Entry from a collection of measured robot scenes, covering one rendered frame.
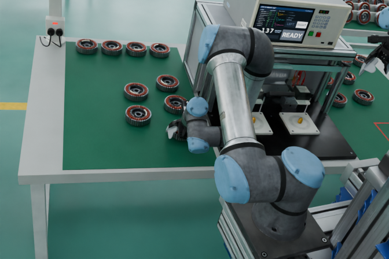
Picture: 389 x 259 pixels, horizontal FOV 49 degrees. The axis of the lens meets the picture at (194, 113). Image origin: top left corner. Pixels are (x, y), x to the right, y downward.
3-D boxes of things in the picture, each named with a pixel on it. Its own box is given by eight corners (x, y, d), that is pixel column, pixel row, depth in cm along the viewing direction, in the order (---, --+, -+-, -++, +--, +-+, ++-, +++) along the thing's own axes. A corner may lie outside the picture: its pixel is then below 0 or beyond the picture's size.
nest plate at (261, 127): (272, 134, 192) (273, 132, 191) (241, 134, 188) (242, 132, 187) (261, 114, 203) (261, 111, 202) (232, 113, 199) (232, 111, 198)
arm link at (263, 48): (281, 22, 131) (238, 133, 163) (248, 19, 129) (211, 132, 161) (293, 44, 123) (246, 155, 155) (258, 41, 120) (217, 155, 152)
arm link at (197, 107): (189, 116, 148) (187, 94, 151) (183, 127, 158) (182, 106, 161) (210, 117, 150) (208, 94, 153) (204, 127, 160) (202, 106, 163)
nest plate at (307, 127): (319, 134, 199) (320, 132, 198) (290, 134, 195) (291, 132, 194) (305, 114, 210) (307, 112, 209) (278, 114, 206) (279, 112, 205)
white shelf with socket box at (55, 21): (113, 74, 210) (121, -15, 183) (33, 71, 200) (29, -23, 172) (109, 39, 236) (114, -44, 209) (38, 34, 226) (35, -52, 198)
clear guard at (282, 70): (305, 104, 173) (310, 93, 169) (250, 103, 166) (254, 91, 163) (276, 62, 197) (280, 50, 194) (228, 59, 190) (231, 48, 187)
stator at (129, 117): (126, 127, 180) (127, 120, 178) (123, 110, 189) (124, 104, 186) (152, 126, 184) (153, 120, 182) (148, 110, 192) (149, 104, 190)
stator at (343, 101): (347, 102, 231) (349, 96, 229) (342, 111, 222) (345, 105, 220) (327, 93, 234) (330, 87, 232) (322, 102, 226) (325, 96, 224)
